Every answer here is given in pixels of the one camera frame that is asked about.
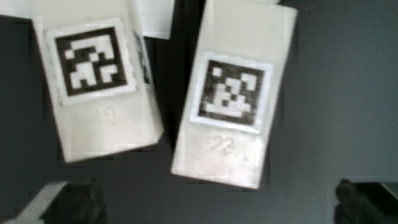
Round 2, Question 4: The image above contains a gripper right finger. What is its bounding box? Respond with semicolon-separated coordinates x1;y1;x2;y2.
334;179;398;224

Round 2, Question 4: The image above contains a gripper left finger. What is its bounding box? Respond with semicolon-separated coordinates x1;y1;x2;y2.
0;179;110;224

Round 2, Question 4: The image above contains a white leg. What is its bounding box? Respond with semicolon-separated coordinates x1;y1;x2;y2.
30;0;163;162
170;0;296;189

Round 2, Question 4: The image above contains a white marker sheet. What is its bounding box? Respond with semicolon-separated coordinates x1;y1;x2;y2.
0;0;175;40

